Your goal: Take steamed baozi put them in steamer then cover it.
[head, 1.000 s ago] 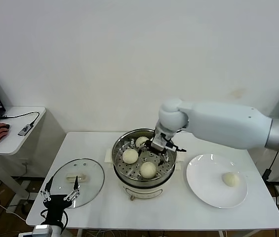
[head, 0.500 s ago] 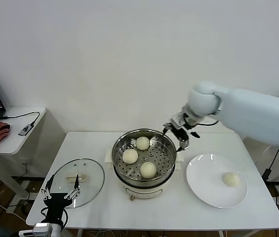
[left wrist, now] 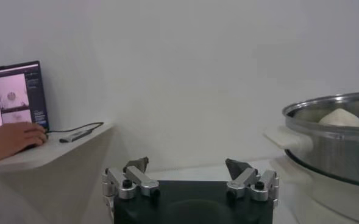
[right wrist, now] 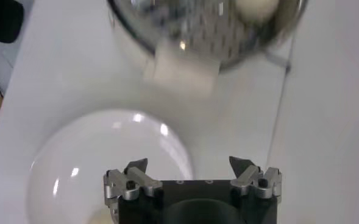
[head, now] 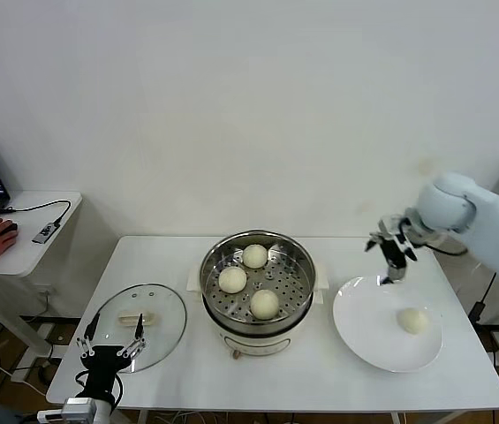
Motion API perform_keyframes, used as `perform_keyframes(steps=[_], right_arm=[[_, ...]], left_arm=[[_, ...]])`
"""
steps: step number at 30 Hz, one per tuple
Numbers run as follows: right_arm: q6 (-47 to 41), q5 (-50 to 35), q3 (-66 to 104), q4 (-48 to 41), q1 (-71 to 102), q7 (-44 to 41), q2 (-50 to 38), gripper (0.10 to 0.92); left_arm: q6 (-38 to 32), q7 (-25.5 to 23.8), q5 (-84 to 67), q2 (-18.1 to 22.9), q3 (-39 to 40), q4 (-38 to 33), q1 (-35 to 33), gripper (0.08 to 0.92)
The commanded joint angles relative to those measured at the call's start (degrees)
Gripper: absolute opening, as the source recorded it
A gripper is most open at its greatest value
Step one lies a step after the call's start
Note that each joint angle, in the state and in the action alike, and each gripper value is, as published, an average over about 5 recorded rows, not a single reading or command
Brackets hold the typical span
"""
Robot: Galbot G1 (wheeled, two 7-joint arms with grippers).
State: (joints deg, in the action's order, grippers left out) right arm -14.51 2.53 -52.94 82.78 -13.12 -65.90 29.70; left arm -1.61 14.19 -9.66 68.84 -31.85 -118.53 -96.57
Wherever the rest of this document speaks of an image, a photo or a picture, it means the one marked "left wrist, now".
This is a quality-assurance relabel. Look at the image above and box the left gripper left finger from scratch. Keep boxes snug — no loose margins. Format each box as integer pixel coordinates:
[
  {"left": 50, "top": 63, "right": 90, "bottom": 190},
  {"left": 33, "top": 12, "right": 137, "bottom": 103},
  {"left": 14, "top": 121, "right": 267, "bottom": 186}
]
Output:
[{"left": 102, "top": 156, "right": 161, "bottom": 200}]

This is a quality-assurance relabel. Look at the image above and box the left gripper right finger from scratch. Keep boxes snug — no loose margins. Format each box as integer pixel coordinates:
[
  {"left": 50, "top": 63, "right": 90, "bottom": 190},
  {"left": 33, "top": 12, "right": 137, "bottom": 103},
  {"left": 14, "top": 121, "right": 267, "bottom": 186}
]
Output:
[{"left": 224, "top": 158, "right": 280, "bottom": 202}]

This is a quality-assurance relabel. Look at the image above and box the white steamed baozi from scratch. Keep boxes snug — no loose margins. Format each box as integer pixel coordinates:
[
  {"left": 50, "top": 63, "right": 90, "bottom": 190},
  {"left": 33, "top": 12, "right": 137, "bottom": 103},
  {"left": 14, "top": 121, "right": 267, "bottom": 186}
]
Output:
[{"left": 318, "top": 108, "right": 359, "bottom": 128}]

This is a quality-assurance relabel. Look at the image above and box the steel steamer pot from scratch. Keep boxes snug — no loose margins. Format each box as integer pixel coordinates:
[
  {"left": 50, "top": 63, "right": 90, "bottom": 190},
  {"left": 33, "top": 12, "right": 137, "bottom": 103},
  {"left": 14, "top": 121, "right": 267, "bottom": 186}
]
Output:
[{"left": 263, "top": 125, "right": 359, "bottom": 224}]

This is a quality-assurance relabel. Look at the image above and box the bare person hand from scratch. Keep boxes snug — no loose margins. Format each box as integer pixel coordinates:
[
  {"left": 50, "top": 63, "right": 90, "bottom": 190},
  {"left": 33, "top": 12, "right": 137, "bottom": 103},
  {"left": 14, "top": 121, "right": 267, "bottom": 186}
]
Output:
[{"left": 0, "top": 121, "right": 48, "bottom": 165}]

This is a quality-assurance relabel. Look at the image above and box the grey USB hub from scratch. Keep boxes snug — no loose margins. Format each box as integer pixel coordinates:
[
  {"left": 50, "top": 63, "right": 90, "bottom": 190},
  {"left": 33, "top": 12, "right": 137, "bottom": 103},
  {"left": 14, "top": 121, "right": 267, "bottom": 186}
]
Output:
[{"left": 59, "top": 129, "right": 94, "bottom": 144}]

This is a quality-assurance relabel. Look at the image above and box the white side table with hub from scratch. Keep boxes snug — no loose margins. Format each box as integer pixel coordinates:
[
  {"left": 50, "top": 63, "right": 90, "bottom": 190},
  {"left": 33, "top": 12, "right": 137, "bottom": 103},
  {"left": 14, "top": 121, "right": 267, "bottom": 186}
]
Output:
[{"left": 0, "top": 123, "right": 116, "bottom": 224}]

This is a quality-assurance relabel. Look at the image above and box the black laptop beside mouse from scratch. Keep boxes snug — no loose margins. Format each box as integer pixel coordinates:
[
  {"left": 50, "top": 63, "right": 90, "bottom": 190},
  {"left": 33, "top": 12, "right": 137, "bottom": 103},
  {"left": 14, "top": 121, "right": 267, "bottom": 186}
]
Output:
[{"left": 0, "top": 60, "right": 49, "bottom": 135}]

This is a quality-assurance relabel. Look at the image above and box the black USB hub cable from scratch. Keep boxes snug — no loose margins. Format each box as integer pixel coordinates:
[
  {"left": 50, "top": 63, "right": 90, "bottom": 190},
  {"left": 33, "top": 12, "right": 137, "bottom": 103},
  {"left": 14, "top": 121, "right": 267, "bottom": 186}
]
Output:
[{"left": 46, "top": 121, "right": 104, "bottom": 135}]

